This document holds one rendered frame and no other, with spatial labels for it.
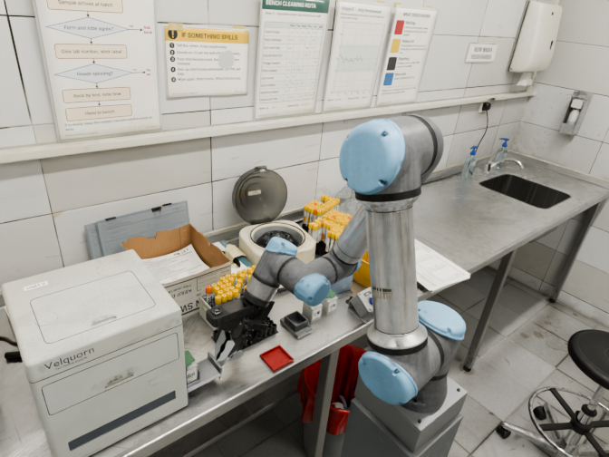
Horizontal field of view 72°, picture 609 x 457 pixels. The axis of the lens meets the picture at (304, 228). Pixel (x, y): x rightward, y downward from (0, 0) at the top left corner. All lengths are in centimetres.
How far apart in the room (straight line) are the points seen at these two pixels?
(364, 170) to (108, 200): 96
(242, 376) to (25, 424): 48
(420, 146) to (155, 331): 62
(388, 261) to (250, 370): 57
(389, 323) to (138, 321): 48
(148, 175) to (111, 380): 74
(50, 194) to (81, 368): 65
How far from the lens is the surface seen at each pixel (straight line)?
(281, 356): 122
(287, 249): 101
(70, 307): 97
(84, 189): 144
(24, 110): 134
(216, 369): 114
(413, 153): 73
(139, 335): 91
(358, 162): 72
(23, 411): 122
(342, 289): 145
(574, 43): 326
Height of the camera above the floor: 175
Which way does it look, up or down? 28 degrees down
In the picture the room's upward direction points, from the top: 5 degrees clockwise
